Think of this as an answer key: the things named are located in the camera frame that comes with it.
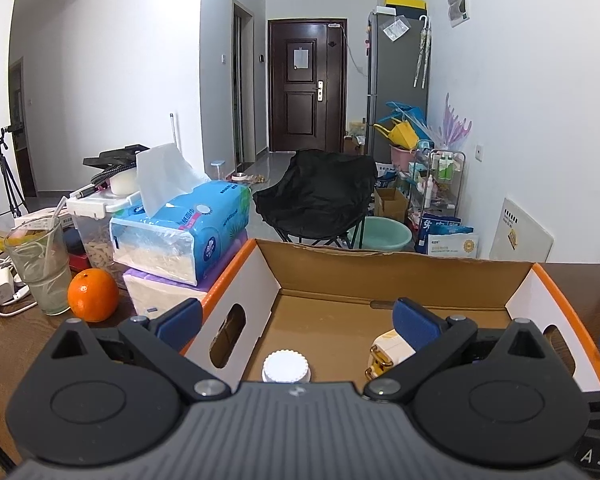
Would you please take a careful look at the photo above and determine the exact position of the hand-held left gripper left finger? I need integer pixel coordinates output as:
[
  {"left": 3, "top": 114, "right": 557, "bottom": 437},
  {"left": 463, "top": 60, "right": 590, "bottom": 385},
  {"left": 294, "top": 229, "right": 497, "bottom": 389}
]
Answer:
[{"left": 42, "top": 297, "right": 233, "bottom": 403}]

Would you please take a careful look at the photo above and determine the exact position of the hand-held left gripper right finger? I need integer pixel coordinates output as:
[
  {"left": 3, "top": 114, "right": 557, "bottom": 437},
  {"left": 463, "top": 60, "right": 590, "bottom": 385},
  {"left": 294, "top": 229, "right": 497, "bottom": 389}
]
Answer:
[{"left": 362, "top": 297, "right": 556, "bottom": 403}]

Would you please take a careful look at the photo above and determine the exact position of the white yellow charger plug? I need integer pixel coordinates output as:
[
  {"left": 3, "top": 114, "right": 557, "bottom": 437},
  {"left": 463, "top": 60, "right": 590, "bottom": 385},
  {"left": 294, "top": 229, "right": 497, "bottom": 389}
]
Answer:
[{"left": 364, "top": 329, "right": 418, "bottom": 381}]

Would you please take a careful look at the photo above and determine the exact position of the red cardboard box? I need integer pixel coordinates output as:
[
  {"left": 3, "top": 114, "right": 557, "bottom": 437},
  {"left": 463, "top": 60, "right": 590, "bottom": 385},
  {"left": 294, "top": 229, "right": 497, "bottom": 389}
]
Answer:
[{"left": 180, "top": 238, "right": 600, "bottom": 393}]

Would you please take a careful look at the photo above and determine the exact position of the white bottle cap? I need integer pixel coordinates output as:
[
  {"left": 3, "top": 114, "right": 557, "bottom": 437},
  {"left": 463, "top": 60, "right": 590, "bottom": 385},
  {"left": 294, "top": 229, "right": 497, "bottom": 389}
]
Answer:
[{"left": 261, "top": 350, "right": 312, "bottom": 384}]

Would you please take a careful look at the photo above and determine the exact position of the purple white tissue pack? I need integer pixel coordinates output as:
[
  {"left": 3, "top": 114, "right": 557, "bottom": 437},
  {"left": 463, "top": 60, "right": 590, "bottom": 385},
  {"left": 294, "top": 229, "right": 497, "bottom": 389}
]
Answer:
[{"left": 123, "top": 232, "right": 248, "bottom": 317}]

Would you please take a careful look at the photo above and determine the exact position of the blue tissue pack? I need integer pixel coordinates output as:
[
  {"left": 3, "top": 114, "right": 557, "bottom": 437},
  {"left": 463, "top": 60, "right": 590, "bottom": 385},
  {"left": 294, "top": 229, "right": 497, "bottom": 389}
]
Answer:
[{"left": 110, "top": 143, "right": 252, "bottom": 287}]

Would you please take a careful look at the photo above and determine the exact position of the green plastic basin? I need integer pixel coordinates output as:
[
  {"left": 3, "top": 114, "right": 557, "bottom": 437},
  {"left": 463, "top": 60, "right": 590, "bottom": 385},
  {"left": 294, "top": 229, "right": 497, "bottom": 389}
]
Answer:
[{"left": 361, "top": 216, "right": 413, "bottom": 251}]

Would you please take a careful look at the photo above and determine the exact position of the orange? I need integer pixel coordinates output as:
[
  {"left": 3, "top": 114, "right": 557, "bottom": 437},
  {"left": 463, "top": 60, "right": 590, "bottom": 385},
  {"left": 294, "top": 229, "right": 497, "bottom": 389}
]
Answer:
[{"left": 67, "top": 268, "right": 120, "bottom": 323}]

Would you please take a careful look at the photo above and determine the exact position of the clear food container white lid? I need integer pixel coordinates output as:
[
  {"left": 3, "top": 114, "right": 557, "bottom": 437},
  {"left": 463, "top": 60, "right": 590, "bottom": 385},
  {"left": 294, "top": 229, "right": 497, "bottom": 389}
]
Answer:
[{"left": 66, "top": 192, "right": 141, "bottom": 276}]

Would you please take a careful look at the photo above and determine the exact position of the small cardboard carton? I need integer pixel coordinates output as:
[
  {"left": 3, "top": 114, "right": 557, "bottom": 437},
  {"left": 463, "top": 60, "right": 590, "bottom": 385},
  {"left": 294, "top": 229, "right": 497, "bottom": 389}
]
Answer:
[{"left": 374, "top": 187, "right": 410, "bottom": 225}]

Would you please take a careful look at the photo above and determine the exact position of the white board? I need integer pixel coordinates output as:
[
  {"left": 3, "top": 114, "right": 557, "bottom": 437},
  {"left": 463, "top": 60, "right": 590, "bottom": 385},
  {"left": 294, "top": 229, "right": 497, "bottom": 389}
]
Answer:
[{"left": 490, "top": 197, "right": 554, "bottom": 263}]

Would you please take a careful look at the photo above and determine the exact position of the metal rack cart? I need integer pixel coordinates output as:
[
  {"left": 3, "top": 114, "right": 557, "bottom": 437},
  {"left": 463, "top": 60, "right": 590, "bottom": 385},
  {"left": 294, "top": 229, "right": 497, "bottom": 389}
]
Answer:
[{"left": 412, "top": 149, "right": 466, "bottom": 216}]

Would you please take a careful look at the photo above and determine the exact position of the clear drinking glass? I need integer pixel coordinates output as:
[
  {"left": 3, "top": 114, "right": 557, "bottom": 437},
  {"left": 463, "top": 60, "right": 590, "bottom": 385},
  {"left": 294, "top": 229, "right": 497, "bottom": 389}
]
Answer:
[{"left": 4, "top": 216, "right": 73, "bottom": 316}]

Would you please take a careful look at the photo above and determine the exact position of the white round container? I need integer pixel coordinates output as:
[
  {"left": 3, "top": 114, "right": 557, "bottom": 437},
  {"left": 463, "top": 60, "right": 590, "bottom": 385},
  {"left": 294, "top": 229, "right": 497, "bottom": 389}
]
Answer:
[{"left": 109, "top": 167, "right": 140, "bottom": 196}]

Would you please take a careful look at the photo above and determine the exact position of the clear drinking straw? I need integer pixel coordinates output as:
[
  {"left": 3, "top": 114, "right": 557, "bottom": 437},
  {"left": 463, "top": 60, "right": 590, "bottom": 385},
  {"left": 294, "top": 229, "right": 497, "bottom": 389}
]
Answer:
[{"left": 42, "top": 197, "right": 67, "bottom": 261}]

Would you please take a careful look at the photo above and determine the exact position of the black folding chair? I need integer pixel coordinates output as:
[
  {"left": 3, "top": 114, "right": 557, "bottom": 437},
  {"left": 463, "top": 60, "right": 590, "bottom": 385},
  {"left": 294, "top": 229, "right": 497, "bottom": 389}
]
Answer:
[{"left": 253, "top": 149, "right": 377, "bottom": 250}]

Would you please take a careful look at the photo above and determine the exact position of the flat white box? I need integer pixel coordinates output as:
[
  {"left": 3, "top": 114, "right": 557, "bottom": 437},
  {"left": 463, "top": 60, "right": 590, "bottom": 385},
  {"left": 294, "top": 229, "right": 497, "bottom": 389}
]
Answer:
[{"left": 14, "top": 205, "right": 72, "bottom": 231}]

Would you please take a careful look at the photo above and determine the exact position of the yellow bag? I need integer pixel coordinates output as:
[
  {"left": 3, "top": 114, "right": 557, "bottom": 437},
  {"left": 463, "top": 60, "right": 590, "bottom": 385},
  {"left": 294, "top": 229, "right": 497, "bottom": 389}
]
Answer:
[{"left": 374, "top": 119, "right": 418, "bottom": 150}]

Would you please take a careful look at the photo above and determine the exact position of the grey refrigerator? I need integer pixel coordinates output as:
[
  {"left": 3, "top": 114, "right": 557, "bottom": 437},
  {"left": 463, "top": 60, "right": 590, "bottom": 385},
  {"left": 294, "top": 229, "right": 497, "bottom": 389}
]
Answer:
[{"left": 365, "top": 9, "right": 430, "bottom": 163}]

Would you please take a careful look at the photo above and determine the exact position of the dark wooden door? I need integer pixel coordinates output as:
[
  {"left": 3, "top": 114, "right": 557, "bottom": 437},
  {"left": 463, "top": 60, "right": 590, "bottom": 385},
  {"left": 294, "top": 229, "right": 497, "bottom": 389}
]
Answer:
[{"left": 267, "top": 18, "right": 348, "bottom": 155}]

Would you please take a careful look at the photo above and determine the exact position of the white folded umbrella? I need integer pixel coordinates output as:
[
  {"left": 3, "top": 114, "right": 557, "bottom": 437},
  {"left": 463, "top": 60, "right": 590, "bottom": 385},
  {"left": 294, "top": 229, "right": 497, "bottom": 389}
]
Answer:
[{"left": 412, "top": 16, "right": 432, "bottom": 90}]

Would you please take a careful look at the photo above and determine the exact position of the clear plastic sleeve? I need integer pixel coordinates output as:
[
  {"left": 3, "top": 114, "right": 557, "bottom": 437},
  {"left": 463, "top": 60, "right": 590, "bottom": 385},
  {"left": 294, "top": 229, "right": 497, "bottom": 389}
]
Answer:
[{"left": 382, "top": 16, "right": 410, "bottom": 43}]

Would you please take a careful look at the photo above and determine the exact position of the white charging cable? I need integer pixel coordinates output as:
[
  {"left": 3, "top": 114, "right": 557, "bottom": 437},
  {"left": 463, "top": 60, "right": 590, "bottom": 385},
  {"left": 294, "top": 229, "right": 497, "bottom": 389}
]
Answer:
[{"left": 0, "top": 280, "right": 38, "bottom": 317}]

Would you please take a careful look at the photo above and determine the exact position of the black camera tripod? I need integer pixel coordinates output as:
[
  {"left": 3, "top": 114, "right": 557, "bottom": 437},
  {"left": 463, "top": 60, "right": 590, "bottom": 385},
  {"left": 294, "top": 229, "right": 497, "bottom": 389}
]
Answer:
[{"left": 0, "top": 127, "right": 28, "bottom": 228}]

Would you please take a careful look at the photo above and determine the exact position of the open doorway frame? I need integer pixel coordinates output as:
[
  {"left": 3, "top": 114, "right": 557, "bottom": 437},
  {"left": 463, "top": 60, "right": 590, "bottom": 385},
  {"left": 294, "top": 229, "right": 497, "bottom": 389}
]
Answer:
[{"left": 231, "top": 0, "right": 257, "bottom": 166}]

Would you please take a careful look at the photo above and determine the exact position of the wall electrical panel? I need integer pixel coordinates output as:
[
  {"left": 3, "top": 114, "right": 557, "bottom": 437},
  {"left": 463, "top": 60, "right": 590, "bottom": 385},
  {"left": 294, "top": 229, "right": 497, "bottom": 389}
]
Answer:
[{"left": 447, "top": 0, "right": 468, "bottom": 28}]

